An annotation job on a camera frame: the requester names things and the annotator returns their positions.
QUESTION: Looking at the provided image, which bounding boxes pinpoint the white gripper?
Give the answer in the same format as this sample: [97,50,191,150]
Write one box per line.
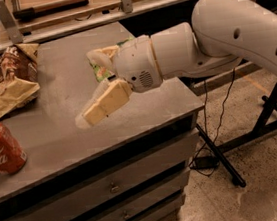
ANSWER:
[75,35,163,129]

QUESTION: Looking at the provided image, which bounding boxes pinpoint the red coke can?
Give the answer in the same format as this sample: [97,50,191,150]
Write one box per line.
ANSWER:
[0,123,27,175]

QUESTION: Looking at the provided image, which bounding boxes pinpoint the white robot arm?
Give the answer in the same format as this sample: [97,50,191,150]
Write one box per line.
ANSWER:
[75,0,277,128]

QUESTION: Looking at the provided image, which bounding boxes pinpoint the green chip bag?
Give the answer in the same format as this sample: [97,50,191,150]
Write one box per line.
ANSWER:
[88,38,130,82]

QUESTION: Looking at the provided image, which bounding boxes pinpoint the brown chip bag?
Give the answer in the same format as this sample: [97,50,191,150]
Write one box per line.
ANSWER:
[0,43,40,119]

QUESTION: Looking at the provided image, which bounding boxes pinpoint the grey drawer cabinet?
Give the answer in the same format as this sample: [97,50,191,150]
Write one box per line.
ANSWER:
[0,23,202,221]

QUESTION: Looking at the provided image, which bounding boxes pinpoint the black power adapter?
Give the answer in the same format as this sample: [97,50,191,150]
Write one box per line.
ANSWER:
[194,156,219,170]

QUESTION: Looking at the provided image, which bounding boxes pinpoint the black table stand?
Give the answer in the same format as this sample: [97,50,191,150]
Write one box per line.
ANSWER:
[196,83,277,188]

